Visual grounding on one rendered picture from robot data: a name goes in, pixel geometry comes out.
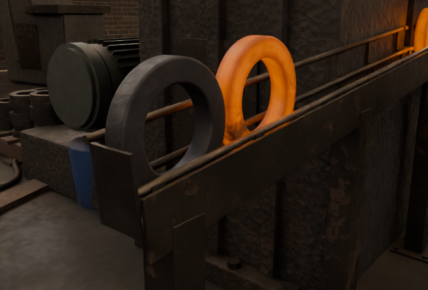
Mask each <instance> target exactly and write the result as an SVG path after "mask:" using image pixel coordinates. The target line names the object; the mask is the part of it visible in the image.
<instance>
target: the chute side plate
mask: <svg viewBox="0 0 428 290"><path fill-rule="evenodd" d="M426 81H428V51H427V52H425V53H423V54H421V55H419V56H417V57H415V58H413V59H411V60H409V61H407V62H405V63H404V64H402V65H400V66H398V67H396V68H394V69H392V70H390V71H388V72H386V73H384V74H382V75H380V76H378V77H376V78H374V79H372V80H370V81H368V82H366V83H364V84H362V85H361V86H359V87H357V88H355V89H353V90H351V91H349V92H347V93H345V94H343V95H341V96H340V97H338V98H336V99H333V100H332V101H330V102H328V103H326V104H324V105H322V106H319V107H318V108H316V109H314V110H312V111H310V112H308V113H306V114H304V115H302V116H300V117H298V118H296V119H294V120H293V121H291V122H289V123H287V124H285V125H283V126H281V127H279V128H277V129H275V130H273V131H271V132H270V133H268V134H265V135H264V136H261V137H260V138H258V139H256V140H254V141H251V142H250V143H248V144H246V145H244V146H242V147H240V148H238V149H236V150H234V151H232V152H230V153H228V154H227V155H225V156H223V157H221V158H219V159H217V160H215V161H213V162H211V163H209V164H207V165H205V166H203V167H202V168H199V169H198V170H196V171H193V172H192V173H189V174H188V175H185V176H184V177H182V178H180V179H178V180H176V181H174V182H172V183H170V184H168V185H167V186H165V187H163V188H161V189H159V190H157V191H155V192H153V193H151V194H149V195H147V196H145V197H143V198H141V199H140V203H141V213H142V219H143V228H144V234H145V243H146V253H147V259H148V263H149V264H150V265H151V264H153V263H154V262H156V261H157V260H159V259H160V258H162V257H163V256H165V255H166V254H168V253H169V252H171V251H172V250H173V228H174V227H175V226H177V225H179V224H181V223H183V222H185V221H187V220H189V219H191V218H193V217H195V216H197V215H199V214H202V213H205V229H206V228H207V227H208V226H210V225H212V224H213V223H214V222H216V221H218V220H219V219H221V218H222V217H223V216H225V215H227V214H228V213H229V212H231V211H233V210H234V209H235V208H237V207H239V206H240V205H242V204H243V203H244V202H246V201H248V200H249V199H250V198H252V197H254V196H255V195H256V194H258V193H260V192H261V191H263V190H264V189H265V188H267V187H269V186H270V185H271V184H273V183H275V182H276V181H277V180H279V179H281V178H282V177H284V176H285V175H287V174H288V173H290V172H291V171H293V170H294V169H296V168H297V167H299V166H300V165H302V164H303V163H305V162H306V161H308V160H309V159H311V158H312V157H314V156H315V155H317V154H318V153H320V152H321V151H323V150H324V149H326V148H327V147H329V146H330V145H332V144H333V143H335V142H336V141H338V140H339V139H341V138H342V137H344V136H345V135H347V134H348V133H350V132H351V131H353V130H354V129H356V128H357V127H359V121H360V112H363V111H365V110H368V109H370V108H371V118H372V117H374V116H375V115H377V114H378V113H380V112H382V111H383V110H384V109H386V108H388V107H389V106H390V105H392V104H394V103H395V102H396V101H398V100H400V99H401V98H403V97H404V96H405V95H407V94H409V93H410V92H411V91H413V90H415V89H416V88H417V87H419V86H421V85H422V84H423V83H425V82H426Z"/></svg>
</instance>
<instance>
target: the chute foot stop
mask: <svg viewBox="0 0 428 290"><path fill-rule="evenodd" d="M89 146H90V154H91V158H92V166H93V170H94V178H95V183H96V191H97V198H98V203H99V211H100V215H101V223H102V224H104V225H105V226H108V227H110V228H112V229H114V230H117V231H119V232H121V233H123V234H125V235H127V236H129V237H131V238H133V239H135V240H138V241H140V242H141V241H143V240H144V235H143V225H142V220H141V210H140V204H139V194H138V185H137V179H136V169H135V163H134V154H133V153H130V152H126V151H123V150H119V149H115V148H113V147H109V146H106V145H102V144H99V143H96V142H91V143H89Z"/></svg>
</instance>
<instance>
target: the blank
mask: <svg viewBox="0 0 428 290"><path fill-rule="evenodd" d="M426 46H428V8H424V9H423V10H422V11H421V12H420V15H419V17H418V20H417V24H416V28H415V37H414V51H415V52H416V51H418V50H420V49H422V48H424V47H426Z"/></svg>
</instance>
